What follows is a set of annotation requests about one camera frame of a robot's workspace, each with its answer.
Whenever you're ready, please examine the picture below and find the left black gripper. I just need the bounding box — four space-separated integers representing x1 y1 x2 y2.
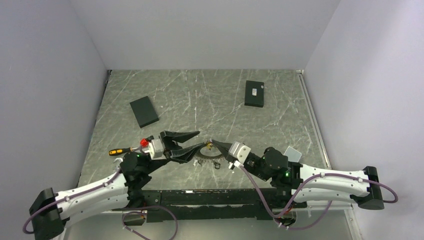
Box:
143 130 205 175

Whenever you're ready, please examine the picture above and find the yellow tag key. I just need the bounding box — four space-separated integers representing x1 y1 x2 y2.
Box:
205 142 214 151

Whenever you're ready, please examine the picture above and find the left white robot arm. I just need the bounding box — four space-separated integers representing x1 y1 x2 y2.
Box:
22 130 208 240

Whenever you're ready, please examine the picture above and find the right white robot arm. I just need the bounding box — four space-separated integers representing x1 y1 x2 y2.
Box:
211 140 385 210

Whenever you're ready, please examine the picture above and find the black flat box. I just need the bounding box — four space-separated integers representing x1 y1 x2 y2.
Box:
130 96 160 128

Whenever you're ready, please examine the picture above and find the black box with label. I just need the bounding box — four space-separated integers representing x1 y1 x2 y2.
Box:
244 80 265 108

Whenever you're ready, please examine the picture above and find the silver open-end wrench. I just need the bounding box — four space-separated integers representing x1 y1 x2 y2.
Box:
113 157 123 166

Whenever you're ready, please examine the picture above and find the yellow black screwdriver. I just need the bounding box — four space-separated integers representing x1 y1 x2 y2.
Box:
108 146 143 157

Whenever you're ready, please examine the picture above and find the translucent plastic lid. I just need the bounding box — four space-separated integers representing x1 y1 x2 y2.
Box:
283 146 302 163

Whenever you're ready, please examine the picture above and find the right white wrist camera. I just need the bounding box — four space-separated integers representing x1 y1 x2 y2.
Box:
228 141 252 170

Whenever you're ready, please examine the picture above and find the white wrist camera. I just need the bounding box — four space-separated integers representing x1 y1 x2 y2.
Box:
140 138 165 160
228 141 252 170

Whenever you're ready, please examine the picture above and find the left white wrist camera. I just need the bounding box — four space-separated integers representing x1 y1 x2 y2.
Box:
140 138 165 160

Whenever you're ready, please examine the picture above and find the black base frame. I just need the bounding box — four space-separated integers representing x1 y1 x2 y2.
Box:
110 187 309 227

